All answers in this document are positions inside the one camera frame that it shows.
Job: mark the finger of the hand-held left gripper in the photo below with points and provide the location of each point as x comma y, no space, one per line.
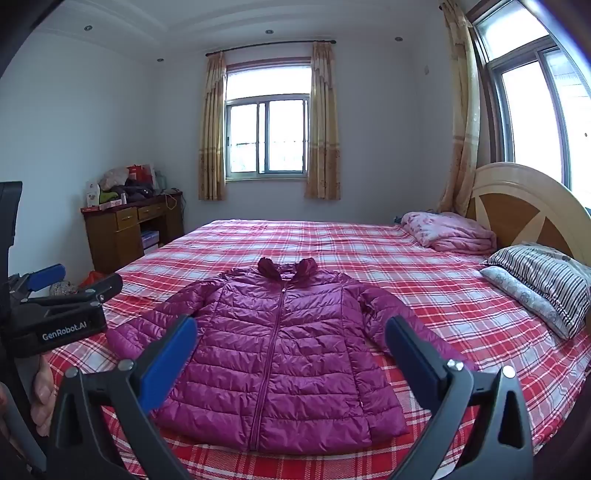
87,290
46,276

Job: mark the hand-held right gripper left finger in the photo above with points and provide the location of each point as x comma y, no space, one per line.
168,356

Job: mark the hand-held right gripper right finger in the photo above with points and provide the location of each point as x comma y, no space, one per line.
411,356

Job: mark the purple down jacket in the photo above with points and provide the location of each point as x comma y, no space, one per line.
286,350

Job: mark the dark clothes pile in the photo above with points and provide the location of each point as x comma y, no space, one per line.
134,191

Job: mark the person's left hand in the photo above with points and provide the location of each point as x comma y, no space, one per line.
42,392

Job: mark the orange plastic bag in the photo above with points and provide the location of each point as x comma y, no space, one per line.
91,279

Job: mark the brown wooden desk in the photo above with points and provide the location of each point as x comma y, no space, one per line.
106,240

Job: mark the box under desk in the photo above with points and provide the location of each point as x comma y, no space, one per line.
150,241

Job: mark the white printed box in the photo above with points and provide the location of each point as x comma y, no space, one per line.
93,194

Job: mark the green cloth item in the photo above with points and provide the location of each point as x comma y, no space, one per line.
108,197

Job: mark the bed with red plaid sheet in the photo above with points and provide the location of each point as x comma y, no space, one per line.
369,249

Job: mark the pale plastic bag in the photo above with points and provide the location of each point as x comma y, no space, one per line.
114,177

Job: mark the red gift bag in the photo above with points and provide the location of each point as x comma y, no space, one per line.
138,174

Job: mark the pink floral quilt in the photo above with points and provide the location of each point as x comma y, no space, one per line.
450,233

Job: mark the grey floral pillow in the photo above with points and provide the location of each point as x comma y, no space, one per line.
521,288

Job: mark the clear plastic jug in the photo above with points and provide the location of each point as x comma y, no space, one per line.
160,181

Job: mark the striped pillow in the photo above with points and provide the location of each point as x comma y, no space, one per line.
545,272

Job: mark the wooden bed headboard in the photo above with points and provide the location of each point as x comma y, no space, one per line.
517,203

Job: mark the beige patterned curtain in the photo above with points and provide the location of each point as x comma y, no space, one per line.
212,138
323,129

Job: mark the sliding glass window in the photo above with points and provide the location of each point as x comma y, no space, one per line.
267,134

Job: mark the long beige curtain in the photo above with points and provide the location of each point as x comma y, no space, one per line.
461,115

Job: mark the large brown framed window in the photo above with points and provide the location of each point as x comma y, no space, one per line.
531,101

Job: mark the dark curtain rod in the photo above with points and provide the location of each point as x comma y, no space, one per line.
272,44

